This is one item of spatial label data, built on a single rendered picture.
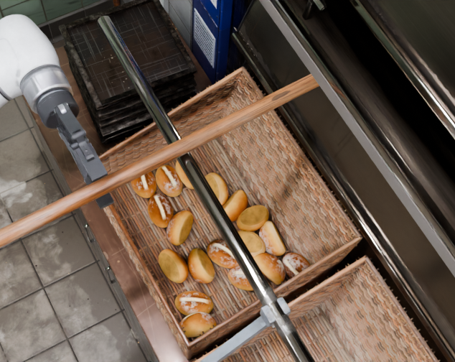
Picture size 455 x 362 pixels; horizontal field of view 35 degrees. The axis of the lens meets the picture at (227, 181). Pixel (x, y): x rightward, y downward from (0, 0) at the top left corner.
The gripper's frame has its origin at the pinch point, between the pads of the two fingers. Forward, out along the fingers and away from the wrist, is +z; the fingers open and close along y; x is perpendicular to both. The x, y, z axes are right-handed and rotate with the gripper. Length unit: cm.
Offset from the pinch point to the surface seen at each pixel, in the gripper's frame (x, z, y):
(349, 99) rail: -39.1, 16.4, -23.4
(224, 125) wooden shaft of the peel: -26.3, 0.4, -0.8
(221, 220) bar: -16.7, 16.2, 2.5
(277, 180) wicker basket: -47, -2, 49
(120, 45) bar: -18.0, -27.8, 2.4
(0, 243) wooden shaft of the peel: 20.3, 1.6, 0.0
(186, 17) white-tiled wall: -54, -65, 58
